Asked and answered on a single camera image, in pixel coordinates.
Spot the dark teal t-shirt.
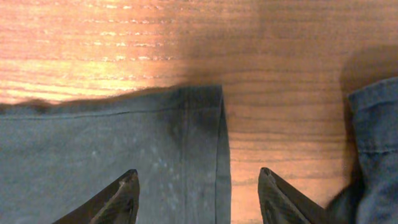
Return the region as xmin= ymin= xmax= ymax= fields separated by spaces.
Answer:
xmin=1 ymin=85 xmax=231 ymax=223

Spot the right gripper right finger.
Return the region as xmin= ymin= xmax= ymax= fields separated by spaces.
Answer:
xmin=257 ymin=167 xmax=337 ymax=224

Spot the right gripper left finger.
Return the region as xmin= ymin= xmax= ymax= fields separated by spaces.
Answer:
xmin=55 ymin=169 xmax=140 ymax=224

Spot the navy blue folded garment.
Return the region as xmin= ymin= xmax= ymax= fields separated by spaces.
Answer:
xmin=327 ymin=77 xmax=397 ymax=223

